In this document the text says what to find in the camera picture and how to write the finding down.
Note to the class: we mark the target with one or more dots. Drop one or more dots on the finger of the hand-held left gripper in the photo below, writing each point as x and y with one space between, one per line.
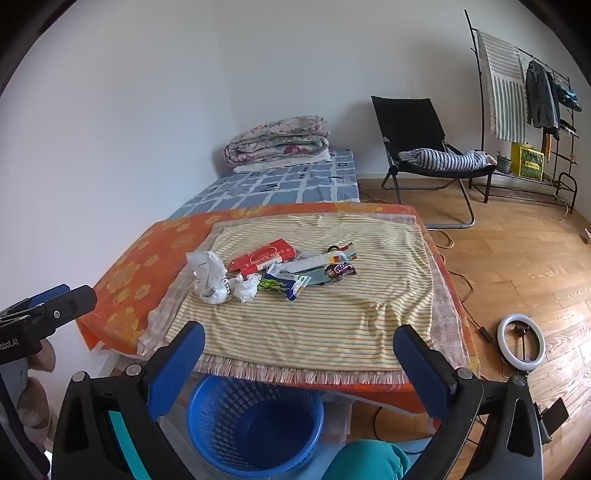
41 297
69 304

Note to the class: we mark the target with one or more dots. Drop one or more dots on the black clothes rack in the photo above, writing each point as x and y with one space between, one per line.
526 182

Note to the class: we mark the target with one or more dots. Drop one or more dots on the blue plastic basket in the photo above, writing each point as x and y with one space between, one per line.
258 415

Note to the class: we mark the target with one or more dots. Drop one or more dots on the striped yellow white towel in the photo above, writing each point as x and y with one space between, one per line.
445 323

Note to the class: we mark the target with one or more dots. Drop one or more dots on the dark jacket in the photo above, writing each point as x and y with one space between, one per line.
540 101

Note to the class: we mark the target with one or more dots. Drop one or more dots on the green wrapper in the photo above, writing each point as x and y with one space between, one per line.
270 285

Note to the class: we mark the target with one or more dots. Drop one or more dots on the person's left hand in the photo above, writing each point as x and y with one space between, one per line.
39 355

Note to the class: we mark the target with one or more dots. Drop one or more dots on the grey striped wrapper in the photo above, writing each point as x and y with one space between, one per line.
314 261

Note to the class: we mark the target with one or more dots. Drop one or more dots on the folded floral quilt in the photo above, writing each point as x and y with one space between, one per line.
277 138

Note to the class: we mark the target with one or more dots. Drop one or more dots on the brown snack wrapper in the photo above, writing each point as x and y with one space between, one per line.
339 271

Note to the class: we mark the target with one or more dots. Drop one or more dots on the blue checked bed sheet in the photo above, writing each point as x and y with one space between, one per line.
277 189

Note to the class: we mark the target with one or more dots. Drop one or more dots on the black phone holder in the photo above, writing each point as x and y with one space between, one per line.
556 413

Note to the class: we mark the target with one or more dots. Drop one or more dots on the white tissue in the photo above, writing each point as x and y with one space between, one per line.
244 288

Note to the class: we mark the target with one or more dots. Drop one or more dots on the teal wrapper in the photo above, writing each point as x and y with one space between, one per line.
318 277

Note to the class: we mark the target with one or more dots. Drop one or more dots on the blue white wrapper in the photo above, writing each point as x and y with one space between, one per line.
291 284

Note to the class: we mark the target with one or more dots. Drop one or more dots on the orange floral blanket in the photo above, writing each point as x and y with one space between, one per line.
134 272

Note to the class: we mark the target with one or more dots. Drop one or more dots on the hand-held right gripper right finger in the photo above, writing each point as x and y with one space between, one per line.
422 374

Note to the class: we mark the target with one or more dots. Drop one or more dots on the striped garment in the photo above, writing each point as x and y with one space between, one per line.
443 159

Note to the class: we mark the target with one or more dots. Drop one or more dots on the person's teal trouser leg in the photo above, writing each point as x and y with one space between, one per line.
364 461

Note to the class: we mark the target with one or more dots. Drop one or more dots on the yellow box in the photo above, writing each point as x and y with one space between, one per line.
528 161

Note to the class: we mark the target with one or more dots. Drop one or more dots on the small plant pot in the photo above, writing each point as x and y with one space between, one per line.
504 165

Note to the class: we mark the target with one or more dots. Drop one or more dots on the black folding chair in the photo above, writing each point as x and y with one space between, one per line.
406 120

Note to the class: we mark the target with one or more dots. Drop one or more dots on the white plastic bag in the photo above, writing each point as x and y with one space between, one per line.
210 277

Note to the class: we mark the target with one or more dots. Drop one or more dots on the yellow striped cloth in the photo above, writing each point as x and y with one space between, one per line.
323 323

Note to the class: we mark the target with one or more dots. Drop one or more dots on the red wipes packet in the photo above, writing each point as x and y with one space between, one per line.
263 256

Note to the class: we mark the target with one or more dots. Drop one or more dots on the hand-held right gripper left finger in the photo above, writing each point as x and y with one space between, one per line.
178 364

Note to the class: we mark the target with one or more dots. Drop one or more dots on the green striped towel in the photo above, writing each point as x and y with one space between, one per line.
505 92

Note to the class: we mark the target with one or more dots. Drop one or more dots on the teal garment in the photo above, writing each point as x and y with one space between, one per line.
568 97

